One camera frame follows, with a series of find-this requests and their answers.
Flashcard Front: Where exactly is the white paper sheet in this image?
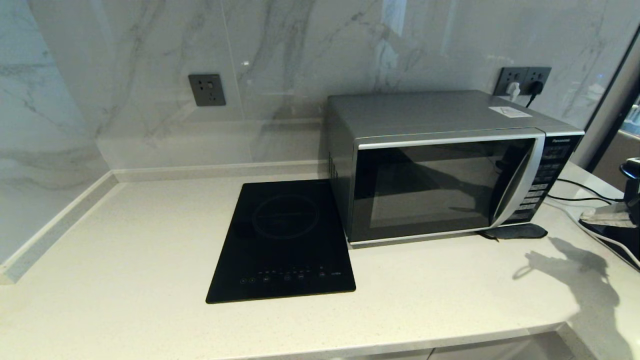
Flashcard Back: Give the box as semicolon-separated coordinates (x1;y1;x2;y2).
488;106;533;119

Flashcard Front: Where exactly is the silver microwave oven body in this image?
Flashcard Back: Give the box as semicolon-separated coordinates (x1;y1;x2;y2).
326;90;586;247

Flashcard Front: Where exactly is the black countertop appliance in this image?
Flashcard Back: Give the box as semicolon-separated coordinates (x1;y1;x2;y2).
579;157;640;271

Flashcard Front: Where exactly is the dark blue rubber mat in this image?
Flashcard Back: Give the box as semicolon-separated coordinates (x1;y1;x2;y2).
477;223;548;242

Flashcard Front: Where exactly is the black induction cooktop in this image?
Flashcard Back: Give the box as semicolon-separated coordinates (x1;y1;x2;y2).
206;180;357;304

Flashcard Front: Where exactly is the white power cable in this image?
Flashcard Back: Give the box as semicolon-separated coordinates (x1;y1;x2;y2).
550;200;640;268

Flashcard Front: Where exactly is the thin black power cable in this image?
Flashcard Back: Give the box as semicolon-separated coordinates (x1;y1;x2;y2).
556;178;626;203
546;195;613;206

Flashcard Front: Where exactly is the black vertical frame strip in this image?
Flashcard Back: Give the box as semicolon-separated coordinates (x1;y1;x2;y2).
582;22;640;156

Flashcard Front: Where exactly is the grey double wall socket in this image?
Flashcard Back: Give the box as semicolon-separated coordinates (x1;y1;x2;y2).
493;66;552;97

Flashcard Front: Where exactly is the grey single wall socket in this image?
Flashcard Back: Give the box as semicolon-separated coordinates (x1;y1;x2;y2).
188;74;227;107

